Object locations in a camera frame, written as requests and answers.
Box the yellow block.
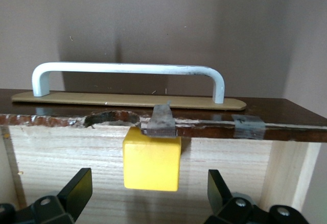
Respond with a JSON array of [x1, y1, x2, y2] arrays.
[[123, 126, 182, 192]]

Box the light wood drawer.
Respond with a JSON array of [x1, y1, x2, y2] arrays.
[[0, 88, 327, 224]]

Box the white metal drawer handle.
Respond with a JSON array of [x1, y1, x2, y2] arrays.
[[32, 61, 225, 104]]

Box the tan handle backing plate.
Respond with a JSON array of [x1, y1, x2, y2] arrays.
[[11, 91, 247, 111]]

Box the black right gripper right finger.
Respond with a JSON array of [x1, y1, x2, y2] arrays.
[[206, 169, 309, 224]]

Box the grey tape piece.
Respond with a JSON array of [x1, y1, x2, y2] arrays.
[[140, 100, 177, 138], [231, 114, 266, 140]]

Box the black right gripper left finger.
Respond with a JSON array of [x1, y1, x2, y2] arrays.
[[0, 167, 92, 224]]

